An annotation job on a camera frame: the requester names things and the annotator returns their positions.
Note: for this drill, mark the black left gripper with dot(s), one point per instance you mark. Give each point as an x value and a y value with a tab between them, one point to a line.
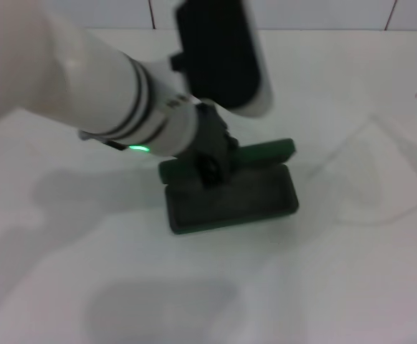
212	143

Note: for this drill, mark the green glasses case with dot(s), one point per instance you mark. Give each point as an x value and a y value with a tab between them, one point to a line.
230	211

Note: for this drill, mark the clear white glasses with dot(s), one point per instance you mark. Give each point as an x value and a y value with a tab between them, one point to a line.
384	161

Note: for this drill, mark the black white wrist camera box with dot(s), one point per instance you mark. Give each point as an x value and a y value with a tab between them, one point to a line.
223	53

